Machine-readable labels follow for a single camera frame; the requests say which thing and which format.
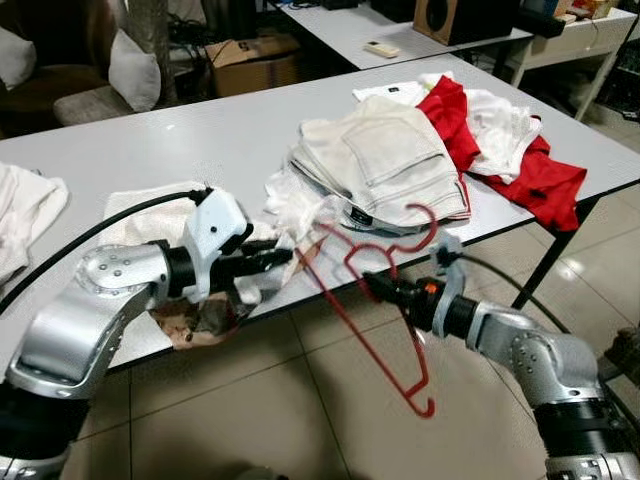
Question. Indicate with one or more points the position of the white office table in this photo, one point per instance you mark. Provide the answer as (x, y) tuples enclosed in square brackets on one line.
[(340, 25)]

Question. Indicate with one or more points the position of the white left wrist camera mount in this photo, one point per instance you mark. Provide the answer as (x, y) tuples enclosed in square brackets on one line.
[(215, 225)]

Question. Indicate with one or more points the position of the brown cardboard box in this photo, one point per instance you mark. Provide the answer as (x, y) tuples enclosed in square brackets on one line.
[(250, 68)]

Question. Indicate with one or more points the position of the cream folded trousers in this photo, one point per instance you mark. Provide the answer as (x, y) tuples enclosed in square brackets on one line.
[(380, 150)]

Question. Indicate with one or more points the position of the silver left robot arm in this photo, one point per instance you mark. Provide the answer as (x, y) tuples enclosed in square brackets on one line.
[(80, 310)]

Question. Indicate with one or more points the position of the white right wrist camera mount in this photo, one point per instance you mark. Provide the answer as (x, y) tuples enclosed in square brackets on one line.
[(448, 270)]

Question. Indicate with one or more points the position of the grey textured post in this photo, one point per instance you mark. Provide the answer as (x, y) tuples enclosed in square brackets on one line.
[(150, 30)]

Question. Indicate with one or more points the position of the beige desk white legs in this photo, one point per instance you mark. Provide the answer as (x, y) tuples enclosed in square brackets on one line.
[(580, 35)]

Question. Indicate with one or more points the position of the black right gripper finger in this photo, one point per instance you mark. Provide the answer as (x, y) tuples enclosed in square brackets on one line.
[(388, 296), (385, 281)]

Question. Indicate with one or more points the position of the brown wooden speaker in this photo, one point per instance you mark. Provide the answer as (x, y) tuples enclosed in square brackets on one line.
[(465, 20)]

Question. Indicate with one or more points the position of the white shirt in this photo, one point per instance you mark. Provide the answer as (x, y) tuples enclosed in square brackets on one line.
[(300, 200)]

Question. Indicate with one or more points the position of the brown armchair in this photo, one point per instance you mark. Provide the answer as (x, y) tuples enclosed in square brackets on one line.
[(80, 105)]

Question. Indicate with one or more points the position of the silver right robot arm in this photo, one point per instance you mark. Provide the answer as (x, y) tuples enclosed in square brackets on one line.
[(530, 355)]

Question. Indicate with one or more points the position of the white table black legs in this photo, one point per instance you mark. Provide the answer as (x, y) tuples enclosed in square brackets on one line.
[(200, 130)]

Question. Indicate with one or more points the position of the brown patterned cloth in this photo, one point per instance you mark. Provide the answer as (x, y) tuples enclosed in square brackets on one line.
[(195, 325)]

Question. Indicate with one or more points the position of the white pillow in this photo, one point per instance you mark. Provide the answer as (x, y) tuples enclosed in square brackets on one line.
[(15, 60), (135, 70)]

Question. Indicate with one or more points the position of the white cloth pile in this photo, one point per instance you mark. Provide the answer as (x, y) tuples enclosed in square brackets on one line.
[(25, 210)]

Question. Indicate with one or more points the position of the red crumpled garment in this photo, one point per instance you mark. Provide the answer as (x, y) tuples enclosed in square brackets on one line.
[(540, 185)]

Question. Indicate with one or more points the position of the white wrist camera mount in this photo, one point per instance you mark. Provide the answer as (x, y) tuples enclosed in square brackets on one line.
[(215, 225), (448, 270)]

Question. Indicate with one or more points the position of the white remote control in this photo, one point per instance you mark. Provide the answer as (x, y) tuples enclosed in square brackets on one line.
[(381, 48)]

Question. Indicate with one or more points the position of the white folded towel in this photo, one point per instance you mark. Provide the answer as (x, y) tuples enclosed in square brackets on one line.
[(140, 220)]

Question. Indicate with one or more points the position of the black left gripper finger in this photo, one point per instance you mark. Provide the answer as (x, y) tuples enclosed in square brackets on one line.
[(265, 271), (270, 256)]

